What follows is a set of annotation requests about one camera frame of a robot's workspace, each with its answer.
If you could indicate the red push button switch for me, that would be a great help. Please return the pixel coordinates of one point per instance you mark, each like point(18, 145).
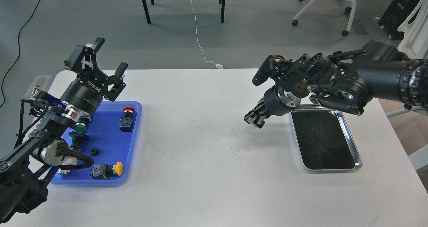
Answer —
point(126, 121)

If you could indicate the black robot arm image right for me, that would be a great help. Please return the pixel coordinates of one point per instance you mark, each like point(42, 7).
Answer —
point(343, 81)

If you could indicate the white grey office chair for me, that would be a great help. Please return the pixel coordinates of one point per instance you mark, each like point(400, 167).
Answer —
point(413, 23)

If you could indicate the small black gear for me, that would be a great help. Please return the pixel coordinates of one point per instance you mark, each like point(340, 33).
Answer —
point(94, 152)

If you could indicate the blue plastic tray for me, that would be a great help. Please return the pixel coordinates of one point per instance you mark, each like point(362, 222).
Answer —
point(113, 144)

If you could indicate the green push button switch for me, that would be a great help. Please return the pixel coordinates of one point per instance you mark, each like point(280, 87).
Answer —
point(79, 135)

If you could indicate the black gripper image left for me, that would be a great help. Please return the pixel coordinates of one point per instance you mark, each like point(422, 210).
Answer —
point(88, 91)

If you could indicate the silver metal tray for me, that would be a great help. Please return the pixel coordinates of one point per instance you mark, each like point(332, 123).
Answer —
point(324, 140)

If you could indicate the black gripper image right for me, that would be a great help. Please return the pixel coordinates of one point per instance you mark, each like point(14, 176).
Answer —
point(277, 102)

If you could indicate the yellow push button switch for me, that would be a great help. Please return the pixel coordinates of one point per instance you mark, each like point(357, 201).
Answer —
point(104, 171)

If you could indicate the black equipment case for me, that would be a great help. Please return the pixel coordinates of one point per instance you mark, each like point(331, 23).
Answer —
point(395, 15)

